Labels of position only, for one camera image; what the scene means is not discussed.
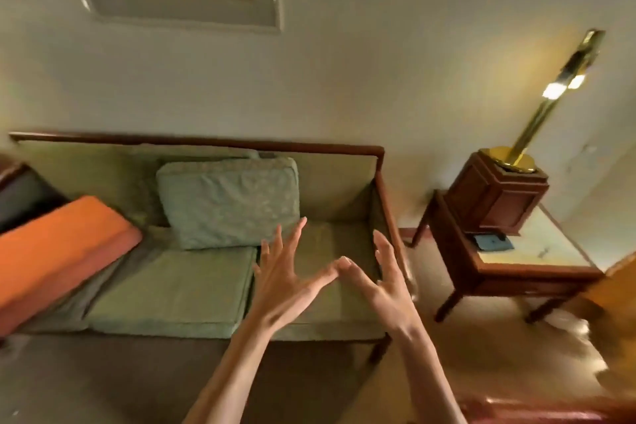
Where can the person's left hand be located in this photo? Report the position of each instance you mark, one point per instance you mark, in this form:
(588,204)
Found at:
(278,289)

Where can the person's right hand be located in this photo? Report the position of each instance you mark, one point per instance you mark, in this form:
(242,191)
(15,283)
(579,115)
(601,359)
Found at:
(390,299)

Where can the green patterned cushion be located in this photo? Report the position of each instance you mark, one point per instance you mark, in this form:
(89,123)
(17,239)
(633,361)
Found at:
(223,200)
(199,153)

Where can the green sofa with wooden frame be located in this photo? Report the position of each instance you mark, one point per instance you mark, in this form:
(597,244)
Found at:
(338,175)

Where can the orange cushion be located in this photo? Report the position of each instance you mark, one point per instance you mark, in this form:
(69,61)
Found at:
(59,250)

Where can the blue smartphone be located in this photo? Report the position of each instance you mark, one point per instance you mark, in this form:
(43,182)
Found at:
(492,243)

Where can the wooden glass-top side table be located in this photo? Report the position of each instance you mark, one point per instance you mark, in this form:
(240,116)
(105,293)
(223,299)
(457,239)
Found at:
(521,284)

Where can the dark wooden lamp base box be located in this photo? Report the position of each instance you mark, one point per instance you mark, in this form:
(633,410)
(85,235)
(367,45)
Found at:
(492,200)

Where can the brass lamp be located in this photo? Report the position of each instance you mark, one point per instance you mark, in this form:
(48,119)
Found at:
(512,160)

